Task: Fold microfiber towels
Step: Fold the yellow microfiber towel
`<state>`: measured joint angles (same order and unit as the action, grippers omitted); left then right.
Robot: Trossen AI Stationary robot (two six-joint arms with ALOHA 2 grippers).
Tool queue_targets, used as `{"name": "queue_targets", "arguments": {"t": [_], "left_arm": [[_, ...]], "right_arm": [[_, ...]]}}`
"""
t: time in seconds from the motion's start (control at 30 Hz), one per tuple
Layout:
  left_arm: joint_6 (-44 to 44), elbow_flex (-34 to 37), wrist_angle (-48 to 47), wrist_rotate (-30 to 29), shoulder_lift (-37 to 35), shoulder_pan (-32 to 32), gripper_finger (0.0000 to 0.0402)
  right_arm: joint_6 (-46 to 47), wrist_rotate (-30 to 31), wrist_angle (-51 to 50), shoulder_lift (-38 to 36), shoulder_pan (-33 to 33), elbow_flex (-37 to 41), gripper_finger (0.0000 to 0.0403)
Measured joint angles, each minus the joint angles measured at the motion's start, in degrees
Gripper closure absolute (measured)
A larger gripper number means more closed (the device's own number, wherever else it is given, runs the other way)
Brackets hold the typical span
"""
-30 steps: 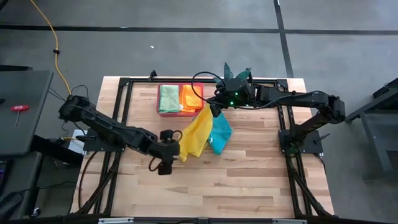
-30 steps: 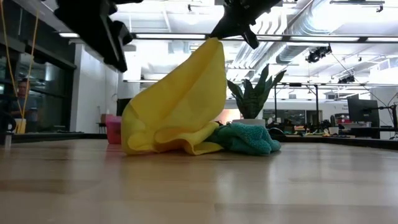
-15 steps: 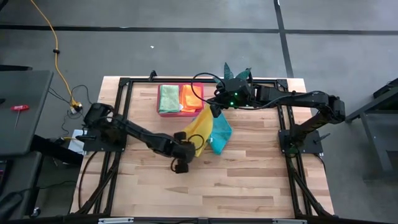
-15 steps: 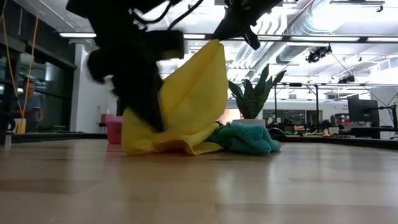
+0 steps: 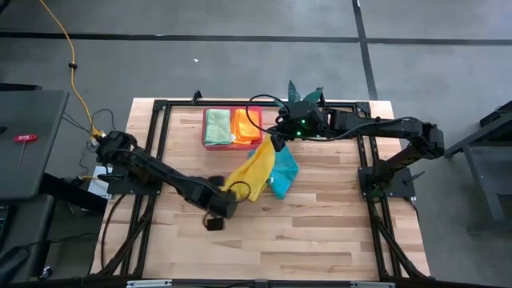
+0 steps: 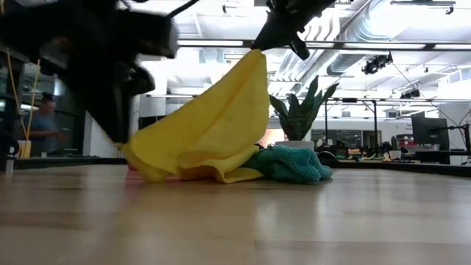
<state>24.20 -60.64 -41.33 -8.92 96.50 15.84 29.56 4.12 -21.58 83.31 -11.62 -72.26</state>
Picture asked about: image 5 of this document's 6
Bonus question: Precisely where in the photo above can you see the green snake plant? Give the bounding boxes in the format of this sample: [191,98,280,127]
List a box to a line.
[286,79,324,106]

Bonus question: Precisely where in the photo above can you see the orange microfiber towel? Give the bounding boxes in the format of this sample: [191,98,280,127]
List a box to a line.
[230,108,262,146]

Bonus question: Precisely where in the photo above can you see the green microfiber towel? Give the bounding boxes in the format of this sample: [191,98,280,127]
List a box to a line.
[203,108,233,146]

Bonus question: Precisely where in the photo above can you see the grey side table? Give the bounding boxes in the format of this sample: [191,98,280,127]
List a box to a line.
[0,90,70,201]

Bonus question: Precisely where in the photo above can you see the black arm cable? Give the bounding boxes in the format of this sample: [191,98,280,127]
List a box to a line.
[244,94,421,143]
[227,180,253,203]

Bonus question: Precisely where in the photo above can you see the pink plastic bin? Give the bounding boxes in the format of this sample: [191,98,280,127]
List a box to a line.
[201,106,265,152]

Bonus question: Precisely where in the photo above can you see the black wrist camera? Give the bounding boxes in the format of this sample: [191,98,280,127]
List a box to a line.
[205,215,226,232]
[270,134,287,153]

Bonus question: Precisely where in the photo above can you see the yellow microfiber towel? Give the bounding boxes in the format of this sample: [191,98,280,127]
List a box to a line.
[222,135,277,203]

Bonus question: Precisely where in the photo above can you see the yellow floor cable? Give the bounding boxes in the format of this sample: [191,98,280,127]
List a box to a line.
[38,0,107,141]

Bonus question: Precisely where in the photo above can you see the white power box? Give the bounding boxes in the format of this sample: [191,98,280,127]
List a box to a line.
[86,166,113,200]

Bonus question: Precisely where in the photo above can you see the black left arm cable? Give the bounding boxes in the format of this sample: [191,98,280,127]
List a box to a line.
[227,180,253,203]

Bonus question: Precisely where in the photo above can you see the black aluminium table frame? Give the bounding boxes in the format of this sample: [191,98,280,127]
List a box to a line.
[90,90,431,288]

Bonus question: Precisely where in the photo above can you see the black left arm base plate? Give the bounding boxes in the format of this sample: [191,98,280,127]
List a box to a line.
[106,166,164,197]

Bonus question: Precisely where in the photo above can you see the grey metal cart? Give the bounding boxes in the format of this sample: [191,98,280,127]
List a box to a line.
[441,99,512,235]

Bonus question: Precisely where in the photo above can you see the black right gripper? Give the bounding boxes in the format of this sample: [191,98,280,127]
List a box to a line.
[275,99,329,141]

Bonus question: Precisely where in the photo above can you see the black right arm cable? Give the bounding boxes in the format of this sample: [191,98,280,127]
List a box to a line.
[244,94,421,143]

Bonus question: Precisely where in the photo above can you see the silver metal bracket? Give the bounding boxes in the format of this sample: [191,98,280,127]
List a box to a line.
[126,279,173,288]
[350,281,396,288]

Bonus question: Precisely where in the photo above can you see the teal microfiber towel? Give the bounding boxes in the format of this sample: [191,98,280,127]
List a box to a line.
[247,143,300,200]

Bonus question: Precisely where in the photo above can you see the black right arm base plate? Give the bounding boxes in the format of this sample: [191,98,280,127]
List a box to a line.
[358,166,417,199]

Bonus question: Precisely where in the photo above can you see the red T-handle hex key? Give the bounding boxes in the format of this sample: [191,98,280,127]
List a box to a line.
[13,134,39,167]

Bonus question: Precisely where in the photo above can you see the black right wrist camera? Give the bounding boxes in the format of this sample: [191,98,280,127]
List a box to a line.
[270,134,287,153]

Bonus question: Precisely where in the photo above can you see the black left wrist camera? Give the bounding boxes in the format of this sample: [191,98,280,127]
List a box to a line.
[205,215,226,232]

